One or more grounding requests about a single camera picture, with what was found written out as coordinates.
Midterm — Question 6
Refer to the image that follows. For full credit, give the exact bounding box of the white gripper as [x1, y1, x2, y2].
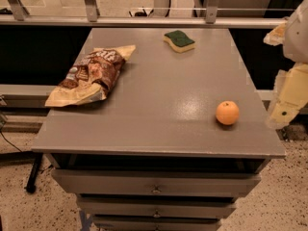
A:
[263, 0, 308, 129]

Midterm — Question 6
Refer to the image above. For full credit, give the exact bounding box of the orange fruit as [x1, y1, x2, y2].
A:
[216, 101, 240, 125]

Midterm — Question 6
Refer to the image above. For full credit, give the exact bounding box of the green and yellow sponge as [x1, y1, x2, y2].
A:
[164, 30, 195, 53]

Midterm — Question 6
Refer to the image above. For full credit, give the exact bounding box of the grey drawer cabinet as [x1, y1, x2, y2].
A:
[31, 27, 287, 231]

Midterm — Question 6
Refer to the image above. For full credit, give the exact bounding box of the brown chip bag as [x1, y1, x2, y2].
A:
[45, 45, 136, 107]

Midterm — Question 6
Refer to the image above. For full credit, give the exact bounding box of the metal railing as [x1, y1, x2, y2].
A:
[0, 0, 287, 29]

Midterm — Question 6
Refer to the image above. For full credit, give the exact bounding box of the top grey drawer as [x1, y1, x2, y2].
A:
[52, 169, 261, 197]

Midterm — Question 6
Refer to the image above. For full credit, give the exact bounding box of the grey drawer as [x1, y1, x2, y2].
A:
[77, 197, 236, 219]
[93, 217, 220, 231]
[52, 169, 261, 197]

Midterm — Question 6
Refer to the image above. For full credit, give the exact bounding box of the middle grey drawer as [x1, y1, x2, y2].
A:
[77, 197, 236, 219]

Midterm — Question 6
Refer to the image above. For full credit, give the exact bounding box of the bottom grey drawer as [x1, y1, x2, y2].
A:
[93, 217, 220, 231]

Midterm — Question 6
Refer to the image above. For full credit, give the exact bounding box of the black stand leg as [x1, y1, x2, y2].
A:
[25, 153, 42, 193]

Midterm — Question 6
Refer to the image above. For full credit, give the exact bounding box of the black floor cable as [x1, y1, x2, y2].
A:
[0, 128, 24, 153]

